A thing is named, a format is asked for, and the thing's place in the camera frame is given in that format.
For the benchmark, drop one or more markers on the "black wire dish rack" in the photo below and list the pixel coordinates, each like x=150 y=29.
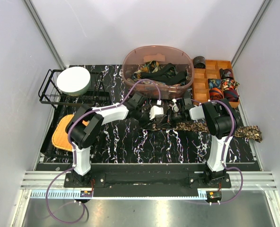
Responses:
x=95 y=94

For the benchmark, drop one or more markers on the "orange woven bamboo tray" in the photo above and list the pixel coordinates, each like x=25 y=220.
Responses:
x=60 y=136

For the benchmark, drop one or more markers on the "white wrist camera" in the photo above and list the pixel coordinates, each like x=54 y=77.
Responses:
x=156 y=110
x=175 y=105

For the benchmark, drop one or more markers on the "dark grey rolled tie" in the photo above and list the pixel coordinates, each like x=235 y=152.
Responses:
x=199 y=62

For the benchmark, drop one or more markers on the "orange striped rolled tie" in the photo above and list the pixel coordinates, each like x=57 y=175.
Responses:
x=216 y=94

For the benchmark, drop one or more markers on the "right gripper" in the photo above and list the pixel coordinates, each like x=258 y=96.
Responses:
x=171 y=119

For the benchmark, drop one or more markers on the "brown translucent plastic tub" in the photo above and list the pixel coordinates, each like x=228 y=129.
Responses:
x=164 y=55

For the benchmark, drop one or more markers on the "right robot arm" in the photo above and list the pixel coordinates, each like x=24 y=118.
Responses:
x=221 y=123

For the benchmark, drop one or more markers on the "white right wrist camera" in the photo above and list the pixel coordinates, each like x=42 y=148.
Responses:
x=175 y=105

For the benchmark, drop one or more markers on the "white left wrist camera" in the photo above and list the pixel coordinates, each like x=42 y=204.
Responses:
x=156 y=110

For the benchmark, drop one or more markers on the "black tie in tub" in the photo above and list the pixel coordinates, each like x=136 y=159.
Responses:
x=180 y=78

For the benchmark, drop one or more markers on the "maroon striped rolled tie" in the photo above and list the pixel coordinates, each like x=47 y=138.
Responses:
x=231 y=95

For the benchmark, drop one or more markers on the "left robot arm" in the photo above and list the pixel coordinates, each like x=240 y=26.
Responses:
x=86 y=124

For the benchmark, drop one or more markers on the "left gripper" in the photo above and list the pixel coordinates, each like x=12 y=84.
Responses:
x=146 y=123

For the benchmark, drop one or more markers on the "blue patterned rolled tie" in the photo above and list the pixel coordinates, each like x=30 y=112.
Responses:
x=214 y=83

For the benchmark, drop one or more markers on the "orange wooden divided tray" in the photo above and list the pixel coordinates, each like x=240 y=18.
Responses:
x=200 y=84

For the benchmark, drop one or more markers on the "dark maroon rolled tie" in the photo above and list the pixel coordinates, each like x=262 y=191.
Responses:
x=226 y=73

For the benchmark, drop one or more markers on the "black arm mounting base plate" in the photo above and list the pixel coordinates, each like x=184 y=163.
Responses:
x=104 y=175

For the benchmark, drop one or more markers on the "red floral rolled tie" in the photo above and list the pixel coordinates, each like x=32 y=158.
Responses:
x=229 y=83

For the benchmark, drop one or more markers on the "colourful patterned tie in tub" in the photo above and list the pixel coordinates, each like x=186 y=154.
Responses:
x=152 y=70

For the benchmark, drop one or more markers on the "brown floral patterned tie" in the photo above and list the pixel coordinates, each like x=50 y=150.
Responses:
x=245 y=132

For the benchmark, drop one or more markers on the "white round container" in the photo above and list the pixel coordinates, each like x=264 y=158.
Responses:
x=74 y=81

